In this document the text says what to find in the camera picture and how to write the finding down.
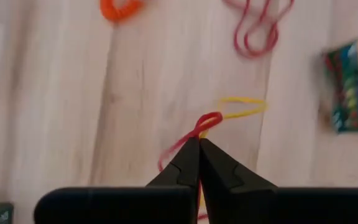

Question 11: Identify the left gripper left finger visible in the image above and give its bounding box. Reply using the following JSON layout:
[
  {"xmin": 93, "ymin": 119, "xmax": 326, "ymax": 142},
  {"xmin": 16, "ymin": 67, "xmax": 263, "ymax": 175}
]
[{"xmin": 34, "ymin": 138, "xmax": 201, "ymax": 224}]

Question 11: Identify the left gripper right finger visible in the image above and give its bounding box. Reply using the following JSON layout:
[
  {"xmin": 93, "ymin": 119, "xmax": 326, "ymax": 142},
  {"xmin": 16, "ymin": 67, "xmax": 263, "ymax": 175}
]
[{"xmin": 199, "ymin": 138, "xmax": 358, "ymax": 224}]

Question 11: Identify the red rubber band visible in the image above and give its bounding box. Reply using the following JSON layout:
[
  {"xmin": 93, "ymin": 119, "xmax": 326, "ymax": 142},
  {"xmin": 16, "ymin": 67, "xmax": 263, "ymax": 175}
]
[
  {"xmin": 157, "ymin": 111, "xmax": 224, "ymax": 222},
  {"xmin": 221, "ymin": 0, "xmax": 295, "ymax": 59}
]

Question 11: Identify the yellow rubber band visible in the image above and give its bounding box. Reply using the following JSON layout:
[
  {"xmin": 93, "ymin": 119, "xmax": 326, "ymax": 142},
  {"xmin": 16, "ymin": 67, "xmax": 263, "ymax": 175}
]
[{"xmin": 198, "ymin": 96, "xmax": 268, "ymax": 139}]

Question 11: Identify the orange coil wristband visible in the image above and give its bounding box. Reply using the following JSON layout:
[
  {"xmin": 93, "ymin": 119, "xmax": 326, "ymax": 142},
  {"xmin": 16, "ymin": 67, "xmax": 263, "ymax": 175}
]
[{"xmin": 99, "ymin": 0, "xmax": 145, "ymax": 23}]

